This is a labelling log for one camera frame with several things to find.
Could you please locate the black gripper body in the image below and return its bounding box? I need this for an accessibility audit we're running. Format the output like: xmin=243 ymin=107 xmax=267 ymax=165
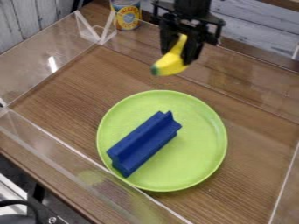
xmin=152 ymin=0 xmax=225 ymax=45

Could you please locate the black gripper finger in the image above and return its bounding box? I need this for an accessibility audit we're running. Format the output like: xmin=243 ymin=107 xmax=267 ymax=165
xmin=159 ymin=20 xmax=179 ymax=54
xmin=181 ymin=34 xmax=203 ymax=65

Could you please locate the yellow banana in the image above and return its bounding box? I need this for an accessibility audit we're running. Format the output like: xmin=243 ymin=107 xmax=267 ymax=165
xmin=151 ymin=34 xmax=187 ymax=76

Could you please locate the green round plate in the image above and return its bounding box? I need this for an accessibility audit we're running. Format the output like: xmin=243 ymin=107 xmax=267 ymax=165
xmin=96 ymin=90 xmax=228 ymax=192

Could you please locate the yellow labelled tin can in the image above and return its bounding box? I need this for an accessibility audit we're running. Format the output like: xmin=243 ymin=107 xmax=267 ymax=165
xmin=109 ymin=0 xmax=141 ymax=31

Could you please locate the blue plastic block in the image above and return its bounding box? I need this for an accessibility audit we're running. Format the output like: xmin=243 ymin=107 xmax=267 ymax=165
xmin=107 ymin=111 xmax=183 ymax=178

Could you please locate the clear acrylic enclosure wall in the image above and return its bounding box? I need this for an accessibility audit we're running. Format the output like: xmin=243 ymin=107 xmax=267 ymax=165
xmin=0 ymin=6 xmax=299 ymax=224

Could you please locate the black metal bracket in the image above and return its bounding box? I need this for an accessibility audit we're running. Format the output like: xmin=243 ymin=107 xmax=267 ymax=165
xmin=26 ymin=196 xmax=69 ymax=224

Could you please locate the black cable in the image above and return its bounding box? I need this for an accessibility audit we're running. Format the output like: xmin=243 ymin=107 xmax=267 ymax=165
xmin=0 ymin=199 xmax=42 ymax=224

